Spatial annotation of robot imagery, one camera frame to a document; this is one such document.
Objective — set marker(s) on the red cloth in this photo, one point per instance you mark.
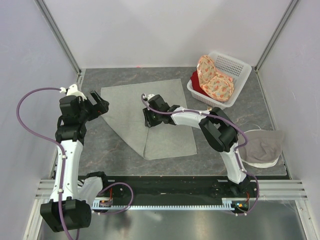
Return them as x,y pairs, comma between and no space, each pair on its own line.
196,85

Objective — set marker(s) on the white cloth under pile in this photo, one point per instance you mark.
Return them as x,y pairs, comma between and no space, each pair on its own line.
262,164

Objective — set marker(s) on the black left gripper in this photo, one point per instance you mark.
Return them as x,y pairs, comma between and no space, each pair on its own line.
101,107

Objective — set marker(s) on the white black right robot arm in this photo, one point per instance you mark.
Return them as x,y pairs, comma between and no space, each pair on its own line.
219,131

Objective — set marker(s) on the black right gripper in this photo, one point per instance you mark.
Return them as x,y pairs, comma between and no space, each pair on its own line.
148,122

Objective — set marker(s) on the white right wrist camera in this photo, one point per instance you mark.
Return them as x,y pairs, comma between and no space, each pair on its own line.
150,96

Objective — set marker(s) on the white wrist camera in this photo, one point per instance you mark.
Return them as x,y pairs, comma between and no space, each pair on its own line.
72,90
150,96

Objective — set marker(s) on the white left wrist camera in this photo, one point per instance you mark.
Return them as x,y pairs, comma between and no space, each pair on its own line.
72,90

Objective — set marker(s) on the white plastic basket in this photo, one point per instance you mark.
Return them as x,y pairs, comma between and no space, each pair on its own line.
231,66

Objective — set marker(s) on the grey cloth napkin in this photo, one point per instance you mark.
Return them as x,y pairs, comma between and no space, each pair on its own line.
125,116

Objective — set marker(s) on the taupe grey cloth pile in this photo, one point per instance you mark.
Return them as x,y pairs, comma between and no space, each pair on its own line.
265,145

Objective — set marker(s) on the slotted cable duct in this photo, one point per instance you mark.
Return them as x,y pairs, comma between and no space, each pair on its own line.
225,205

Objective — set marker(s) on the floral patterned cloth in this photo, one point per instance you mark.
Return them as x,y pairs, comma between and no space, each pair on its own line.
216,84

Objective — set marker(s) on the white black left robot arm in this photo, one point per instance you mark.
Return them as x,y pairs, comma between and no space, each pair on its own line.
70,205

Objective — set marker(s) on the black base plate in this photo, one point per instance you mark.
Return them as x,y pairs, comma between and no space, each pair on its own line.
215,186

